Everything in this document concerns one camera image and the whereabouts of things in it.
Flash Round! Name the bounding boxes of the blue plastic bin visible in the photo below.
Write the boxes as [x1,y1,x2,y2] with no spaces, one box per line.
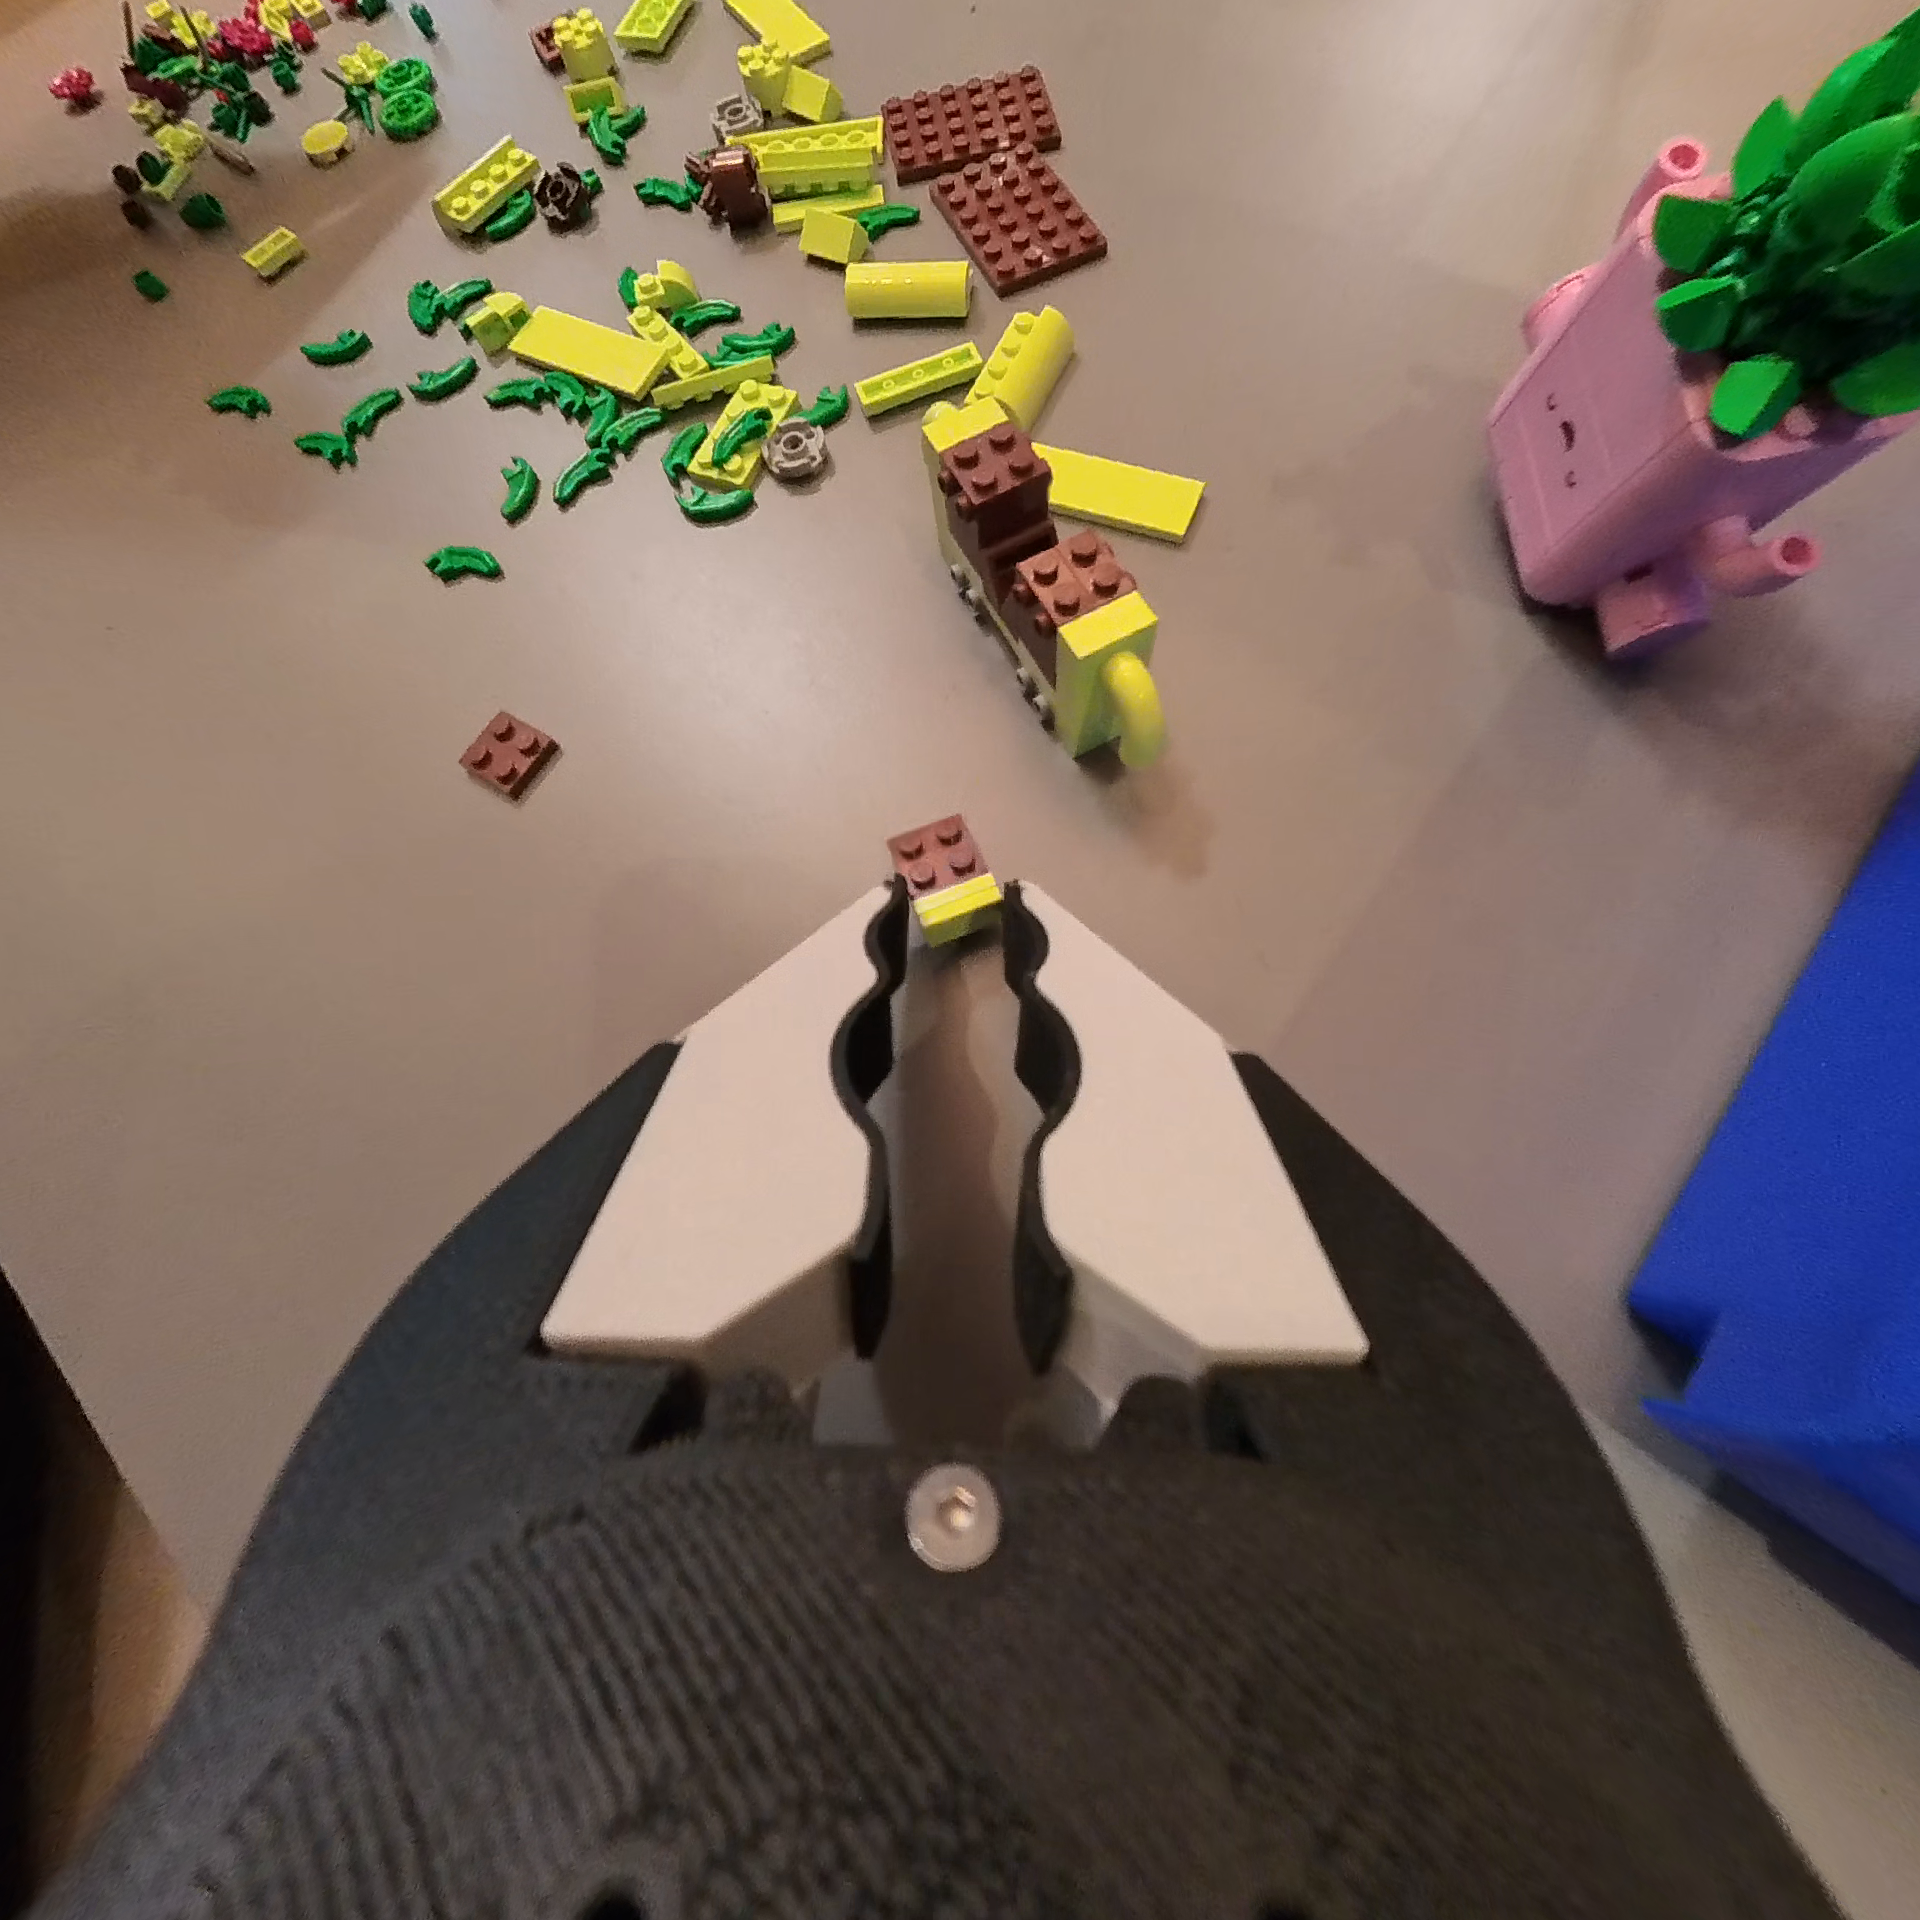
[1627,810,1920,1605]

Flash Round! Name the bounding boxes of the pink brick plant pot figure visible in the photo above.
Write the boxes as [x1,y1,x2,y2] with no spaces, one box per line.
[1485,28,1920,662]

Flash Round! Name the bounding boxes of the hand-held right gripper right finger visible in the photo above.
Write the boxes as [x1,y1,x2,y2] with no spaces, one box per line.
[1001,882,1374,1420]

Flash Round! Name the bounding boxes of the scattered lime green bricks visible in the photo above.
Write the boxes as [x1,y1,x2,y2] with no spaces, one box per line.
[238,0,1208,545]

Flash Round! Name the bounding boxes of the pile of tiny flower pieces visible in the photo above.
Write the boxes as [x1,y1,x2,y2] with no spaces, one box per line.
[45,0,453,301]

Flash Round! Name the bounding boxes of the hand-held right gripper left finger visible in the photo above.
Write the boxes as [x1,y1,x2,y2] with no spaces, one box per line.
[536,882,909,1389]

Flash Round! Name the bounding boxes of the lime and brown brick assembly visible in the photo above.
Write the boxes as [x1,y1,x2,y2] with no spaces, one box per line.
[918,405,1170,771]

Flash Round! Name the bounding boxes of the brown brick with lime slope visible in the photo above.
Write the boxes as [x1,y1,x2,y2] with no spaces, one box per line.
[885,813,1004,951]

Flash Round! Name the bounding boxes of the small brown square plate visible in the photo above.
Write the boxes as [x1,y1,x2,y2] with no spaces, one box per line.
[457,706,565,801]

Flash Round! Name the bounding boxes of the large brown studded plate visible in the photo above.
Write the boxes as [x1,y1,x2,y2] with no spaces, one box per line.
[879,64,1069,192]
[926,141,1112,298]

